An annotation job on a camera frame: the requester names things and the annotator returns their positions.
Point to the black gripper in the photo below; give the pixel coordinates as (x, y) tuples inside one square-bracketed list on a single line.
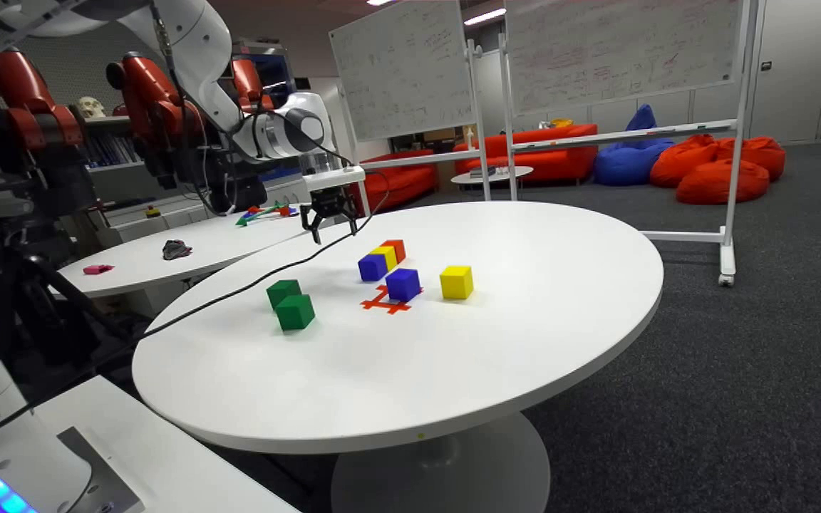
[(329, 202)]

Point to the red cube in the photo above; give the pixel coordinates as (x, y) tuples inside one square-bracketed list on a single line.
[(397, 250)]

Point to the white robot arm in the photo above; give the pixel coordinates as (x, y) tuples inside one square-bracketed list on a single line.
[(199, 46)]

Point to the red background robot arm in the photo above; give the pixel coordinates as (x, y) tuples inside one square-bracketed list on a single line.
[(148, 94), (249, 80), (20, 87)]

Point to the dark grey lump object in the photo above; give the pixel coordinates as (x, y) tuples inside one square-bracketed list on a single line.
[(174, 250)]

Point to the small yellow black object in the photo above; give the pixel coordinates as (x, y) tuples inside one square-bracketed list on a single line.
[(151, 212)]

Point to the small pink object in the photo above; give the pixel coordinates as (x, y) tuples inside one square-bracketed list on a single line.
[(97, 268)]

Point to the blue cube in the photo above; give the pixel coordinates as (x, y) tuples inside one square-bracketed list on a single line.
[(372, 268), (402, 282)]

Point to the yellow cube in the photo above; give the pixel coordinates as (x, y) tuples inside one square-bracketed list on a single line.
[(457, 282), (387, 257)]

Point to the colourful toy pieces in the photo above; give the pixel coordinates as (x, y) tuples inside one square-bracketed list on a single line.
[(249, 217)]

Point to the green cube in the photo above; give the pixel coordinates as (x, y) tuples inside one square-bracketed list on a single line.
[(296, 314), (283, 288)]

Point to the red sofa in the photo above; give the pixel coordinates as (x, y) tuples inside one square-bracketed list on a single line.
[(405, 185), (553, 161)]

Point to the red tape cross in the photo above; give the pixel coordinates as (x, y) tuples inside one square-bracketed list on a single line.
[(376, 304)]

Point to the white round side table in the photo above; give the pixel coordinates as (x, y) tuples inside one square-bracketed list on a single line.
[(199, 250)]

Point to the small round white table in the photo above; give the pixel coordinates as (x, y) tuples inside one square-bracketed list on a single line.
[(490, 175)]

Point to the whiteboard on white stand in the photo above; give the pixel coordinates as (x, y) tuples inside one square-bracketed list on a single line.
[(399, 66), (618, 46)]

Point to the ceiling light strip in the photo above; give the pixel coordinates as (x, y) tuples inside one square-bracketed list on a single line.
[(486, 17)]

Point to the beige skull figure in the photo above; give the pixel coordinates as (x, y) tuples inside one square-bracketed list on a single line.
[(92, 107)]

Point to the blue bean bag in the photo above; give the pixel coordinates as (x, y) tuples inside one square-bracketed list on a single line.
[(628, 161)]

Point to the orange bean bag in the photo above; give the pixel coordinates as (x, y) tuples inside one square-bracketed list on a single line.
[(720, 184), (683, 161), (768, 157)]

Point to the white double door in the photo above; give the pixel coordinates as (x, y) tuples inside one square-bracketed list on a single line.
[(811, 66)]

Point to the light grey wrist camera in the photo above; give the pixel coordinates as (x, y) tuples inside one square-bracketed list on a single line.
[(335, 177)]

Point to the white table pedestal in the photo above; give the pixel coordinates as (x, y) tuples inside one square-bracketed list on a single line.
[(439, 472)]

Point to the black camera tripod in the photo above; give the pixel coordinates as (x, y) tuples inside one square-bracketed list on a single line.
[(1, 200)]

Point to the grey base plate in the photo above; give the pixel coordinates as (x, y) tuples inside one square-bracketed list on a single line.
[(107, 473)]

